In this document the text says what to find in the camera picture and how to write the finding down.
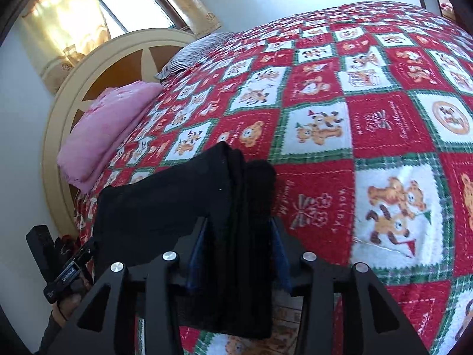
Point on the person's left hand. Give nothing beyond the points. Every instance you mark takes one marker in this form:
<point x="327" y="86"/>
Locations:
<point x="72" y="305"/>

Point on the black pants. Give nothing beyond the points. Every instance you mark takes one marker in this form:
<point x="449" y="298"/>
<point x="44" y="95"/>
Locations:
<point x="184" y="199"/>

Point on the cream and brown headboard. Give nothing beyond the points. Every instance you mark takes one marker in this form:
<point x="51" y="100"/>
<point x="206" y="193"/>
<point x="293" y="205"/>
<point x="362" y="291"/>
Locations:
<point x="122" y="51"/>

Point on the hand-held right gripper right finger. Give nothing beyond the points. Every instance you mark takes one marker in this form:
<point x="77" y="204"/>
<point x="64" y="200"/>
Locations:
<point x="281" y="262"/>

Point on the red checked printed blanket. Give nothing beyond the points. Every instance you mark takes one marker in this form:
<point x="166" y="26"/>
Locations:
<point x="332" y="118"/>

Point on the yellow curtain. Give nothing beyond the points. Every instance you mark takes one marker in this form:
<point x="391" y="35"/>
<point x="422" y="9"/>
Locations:
<point x="66" y="26"/>
<point x="188" y="7"/>

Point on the pink pillow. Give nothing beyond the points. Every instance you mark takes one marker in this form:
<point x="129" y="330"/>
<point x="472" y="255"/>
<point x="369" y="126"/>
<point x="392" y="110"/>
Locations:
<point x="107" y="129"/>

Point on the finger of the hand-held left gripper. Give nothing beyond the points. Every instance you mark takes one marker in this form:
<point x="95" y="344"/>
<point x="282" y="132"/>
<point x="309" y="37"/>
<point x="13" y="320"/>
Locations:
<point x="87" y="253"/>

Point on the grey striped pillow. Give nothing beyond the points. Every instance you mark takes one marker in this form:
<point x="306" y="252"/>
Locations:
<point x="196" y="51"/>

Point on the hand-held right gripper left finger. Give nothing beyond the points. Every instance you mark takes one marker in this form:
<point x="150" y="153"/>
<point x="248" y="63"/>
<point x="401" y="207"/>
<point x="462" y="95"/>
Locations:
<point x="197" y="251"/>

